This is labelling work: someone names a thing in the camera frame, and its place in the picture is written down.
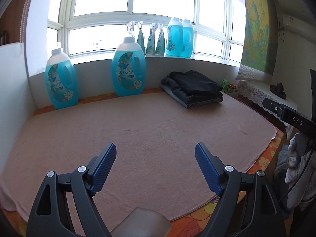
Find black pants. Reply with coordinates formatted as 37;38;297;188
169;70;222;97

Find lace tablecloth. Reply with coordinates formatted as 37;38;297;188
236;64;298;119

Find green tea carton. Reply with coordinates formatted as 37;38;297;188
221;79;229;93

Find dark teapot ornament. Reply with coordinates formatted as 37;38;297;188
269;82;287;100

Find black cable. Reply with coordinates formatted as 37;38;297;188
278;148;314;203

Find pink beige towel mat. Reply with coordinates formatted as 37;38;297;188
0;91;277;236

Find landscape wall painting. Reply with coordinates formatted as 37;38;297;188
241;0;278;77

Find blue detergent jug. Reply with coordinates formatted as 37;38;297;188
44;48;79;110
111;37;146;97

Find detergent refill pouch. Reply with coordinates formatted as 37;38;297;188
126;20;135;37
146;23;157;55
155;23;165;56
137;20;145;53

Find right white gloved hand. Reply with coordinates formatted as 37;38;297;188
285;133;315;211

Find blue detergent jug left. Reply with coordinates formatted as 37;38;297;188
44;48;79;110

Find blue detergent jug right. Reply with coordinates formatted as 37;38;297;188
111;37;146;97

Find grey folded pants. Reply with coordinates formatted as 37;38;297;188
160;76;223;109

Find white window frame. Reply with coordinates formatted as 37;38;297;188
46;0;245;63

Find blue bottle on windowsill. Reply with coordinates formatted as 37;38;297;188
166;17;183;57

